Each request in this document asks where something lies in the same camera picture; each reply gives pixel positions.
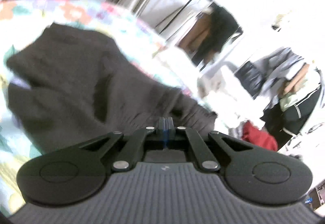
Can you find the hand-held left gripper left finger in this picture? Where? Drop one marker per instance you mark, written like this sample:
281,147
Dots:
161,129

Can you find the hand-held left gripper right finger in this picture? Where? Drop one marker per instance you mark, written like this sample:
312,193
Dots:
169,129

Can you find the dark grey knit sweater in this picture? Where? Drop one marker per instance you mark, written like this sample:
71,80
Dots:
76,79

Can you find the metal clothes rack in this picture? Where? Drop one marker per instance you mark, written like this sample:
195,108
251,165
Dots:
177,13

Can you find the white cloth pile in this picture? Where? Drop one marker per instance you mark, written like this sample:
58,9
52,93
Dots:
228,97

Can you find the red cloth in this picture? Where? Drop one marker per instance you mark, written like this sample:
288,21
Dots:
261,136

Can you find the brown hanging garment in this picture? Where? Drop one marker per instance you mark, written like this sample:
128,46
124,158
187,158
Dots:
196,38

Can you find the black hanging garment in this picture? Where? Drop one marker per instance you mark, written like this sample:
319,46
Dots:
218,33

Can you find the grey clothing pile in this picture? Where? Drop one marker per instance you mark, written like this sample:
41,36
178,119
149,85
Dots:
276,66

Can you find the black white-striped garment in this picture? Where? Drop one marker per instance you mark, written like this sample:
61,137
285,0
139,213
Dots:
294,115

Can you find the floral quilted blanket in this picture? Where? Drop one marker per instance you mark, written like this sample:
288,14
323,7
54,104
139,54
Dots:
76,12

